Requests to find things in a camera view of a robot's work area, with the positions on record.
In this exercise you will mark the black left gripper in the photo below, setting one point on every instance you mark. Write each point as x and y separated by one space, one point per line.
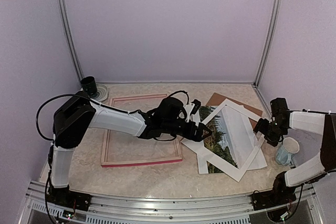
198 137

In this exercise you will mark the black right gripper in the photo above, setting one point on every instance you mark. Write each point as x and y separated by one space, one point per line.
261 126

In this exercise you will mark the white mat board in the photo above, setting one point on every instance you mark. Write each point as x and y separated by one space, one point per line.
210 163

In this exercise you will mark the landscape photo print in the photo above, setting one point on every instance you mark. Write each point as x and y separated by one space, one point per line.
232 136

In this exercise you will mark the pink wooden picture frame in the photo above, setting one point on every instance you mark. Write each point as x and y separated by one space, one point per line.
141 159

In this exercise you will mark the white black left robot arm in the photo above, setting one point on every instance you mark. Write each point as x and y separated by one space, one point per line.
80 113

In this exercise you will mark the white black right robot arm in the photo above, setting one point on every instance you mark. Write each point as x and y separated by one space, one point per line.
315 133

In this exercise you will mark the brown cardboard backing board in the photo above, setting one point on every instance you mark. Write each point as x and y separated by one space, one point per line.
253 113

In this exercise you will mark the grey spiral ceramic plate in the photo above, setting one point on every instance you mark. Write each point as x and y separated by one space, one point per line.
101 93

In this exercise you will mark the dark green speckled cup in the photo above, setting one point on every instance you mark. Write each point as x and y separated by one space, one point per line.
88 85

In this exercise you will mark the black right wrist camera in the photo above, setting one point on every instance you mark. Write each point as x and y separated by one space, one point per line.
278 105

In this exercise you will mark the aluminium front rail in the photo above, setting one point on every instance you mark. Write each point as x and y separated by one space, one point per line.
118 209

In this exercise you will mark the right aluminium corner post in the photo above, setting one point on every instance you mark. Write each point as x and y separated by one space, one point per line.
267 45

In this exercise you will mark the aluminium corner post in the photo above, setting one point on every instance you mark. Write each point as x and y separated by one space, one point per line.
267 45
69 39

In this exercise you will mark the left aluminium corner post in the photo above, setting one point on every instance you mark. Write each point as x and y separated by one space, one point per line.
69 39

